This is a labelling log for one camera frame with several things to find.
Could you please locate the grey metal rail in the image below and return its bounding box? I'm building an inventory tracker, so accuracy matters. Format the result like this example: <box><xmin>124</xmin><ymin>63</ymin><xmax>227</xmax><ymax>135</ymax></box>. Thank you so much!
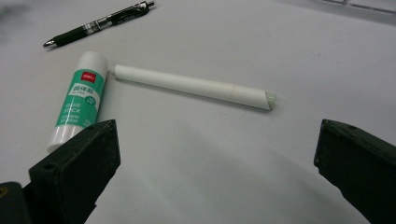
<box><xmin>320</xmin><ymin>0</ymin><xmax>396</xmax><ymax>16</ymax></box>

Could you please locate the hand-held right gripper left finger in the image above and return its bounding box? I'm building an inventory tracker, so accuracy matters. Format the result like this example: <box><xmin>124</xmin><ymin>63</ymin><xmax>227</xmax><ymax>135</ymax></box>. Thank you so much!
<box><xmin>21</xmin><ymin>119</ymin><xmax>121</xmax><ymax>224</ymax></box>

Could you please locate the green and white glue stick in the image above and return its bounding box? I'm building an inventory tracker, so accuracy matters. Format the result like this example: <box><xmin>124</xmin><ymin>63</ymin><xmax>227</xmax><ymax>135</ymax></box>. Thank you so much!
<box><xmin>46</xmin><ymin>50</ymin><xmax>109</xmax><ymax>153</ymax></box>

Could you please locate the black retractable pen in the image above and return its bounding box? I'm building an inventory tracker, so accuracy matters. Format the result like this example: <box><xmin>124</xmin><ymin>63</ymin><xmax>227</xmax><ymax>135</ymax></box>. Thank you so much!
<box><xmin>42</xmin><ymin>0</ymin><xmax>156</xmax><ymax>49</ymax></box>

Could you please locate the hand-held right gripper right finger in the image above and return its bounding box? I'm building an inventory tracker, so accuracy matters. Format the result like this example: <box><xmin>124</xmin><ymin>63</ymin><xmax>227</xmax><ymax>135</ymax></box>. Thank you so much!
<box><xmin>313</xmin><ymin>119</ymin><xmax>396</xmax><ymax>224</ymax></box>

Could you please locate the rolled white paper tube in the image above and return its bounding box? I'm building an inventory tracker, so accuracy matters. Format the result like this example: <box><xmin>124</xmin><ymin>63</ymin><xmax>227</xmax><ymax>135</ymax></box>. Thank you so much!
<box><xmin>113</xmin><ymin>63</ymin><xmax>277</xmax><ymax>111</ymax></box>

